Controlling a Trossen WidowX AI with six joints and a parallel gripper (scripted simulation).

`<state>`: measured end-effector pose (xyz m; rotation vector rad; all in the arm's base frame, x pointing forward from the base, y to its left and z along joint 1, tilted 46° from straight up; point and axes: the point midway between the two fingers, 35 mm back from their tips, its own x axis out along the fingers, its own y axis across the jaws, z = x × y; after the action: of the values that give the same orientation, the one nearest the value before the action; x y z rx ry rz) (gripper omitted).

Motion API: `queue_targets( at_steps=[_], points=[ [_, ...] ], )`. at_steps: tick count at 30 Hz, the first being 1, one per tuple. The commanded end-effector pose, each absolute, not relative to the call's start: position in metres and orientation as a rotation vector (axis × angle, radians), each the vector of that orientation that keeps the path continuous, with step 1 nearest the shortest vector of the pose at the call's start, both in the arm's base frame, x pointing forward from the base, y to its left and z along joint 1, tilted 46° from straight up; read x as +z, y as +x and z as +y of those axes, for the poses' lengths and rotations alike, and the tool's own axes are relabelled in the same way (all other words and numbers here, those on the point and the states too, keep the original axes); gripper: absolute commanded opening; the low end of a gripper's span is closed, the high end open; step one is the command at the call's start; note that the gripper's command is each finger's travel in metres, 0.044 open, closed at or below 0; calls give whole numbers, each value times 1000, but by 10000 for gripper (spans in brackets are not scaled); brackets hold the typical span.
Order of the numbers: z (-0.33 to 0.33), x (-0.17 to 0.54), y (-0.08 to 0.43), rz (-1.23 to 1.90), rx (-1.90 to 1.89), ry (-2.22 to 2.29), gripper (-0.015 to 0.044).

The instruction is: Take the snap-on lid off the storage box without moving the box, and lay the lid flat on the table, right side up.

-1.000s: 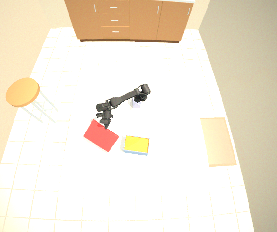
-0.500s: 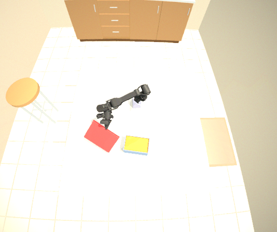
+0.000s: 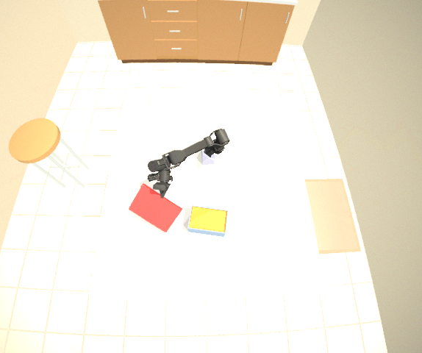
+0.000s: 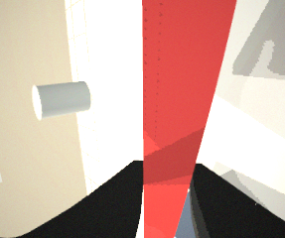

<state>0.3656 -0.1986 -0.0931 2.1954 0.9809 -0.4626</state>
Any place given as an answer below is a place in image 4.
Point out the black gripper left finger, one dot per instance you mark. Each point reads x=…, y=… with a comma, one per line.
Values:
x=112, y=210

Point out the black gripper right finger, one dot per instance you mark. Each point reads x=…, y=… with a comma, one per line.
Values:
x=220, y=210

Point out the grey open box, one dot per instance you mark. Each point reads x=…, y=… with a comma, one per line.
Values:
x=185, y=226

